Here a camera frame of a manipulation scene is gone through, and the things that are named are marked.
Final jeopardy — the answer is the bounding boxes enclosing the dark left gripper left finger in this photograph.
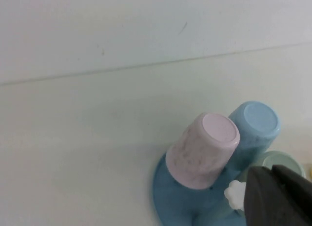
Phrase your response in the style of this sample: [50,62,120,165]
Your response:
[243,165,300,226]

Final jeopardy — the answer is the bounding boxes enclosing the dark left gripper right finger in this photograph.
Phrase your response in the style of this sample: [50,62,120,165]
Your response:
[271,164,312,226]

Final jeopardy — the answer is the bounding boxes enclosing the pink plastic cup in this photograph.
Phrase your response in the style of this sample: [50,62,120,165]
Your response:
[165,113,241,190]

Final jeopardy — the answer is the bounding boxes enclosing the mint green plastic cup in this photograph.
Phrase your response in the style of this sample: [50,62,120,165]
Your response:
[240,150,307,185]

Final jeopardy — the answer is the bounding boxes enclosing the light blue plastic cup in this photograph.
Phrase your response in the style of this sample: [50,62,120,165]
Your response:
[228,101,282,173]

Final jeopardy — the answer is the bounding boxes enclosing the blue cup stand, flower caps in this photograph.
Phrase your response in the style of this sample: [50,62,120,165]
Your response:
[152,154,248,226]

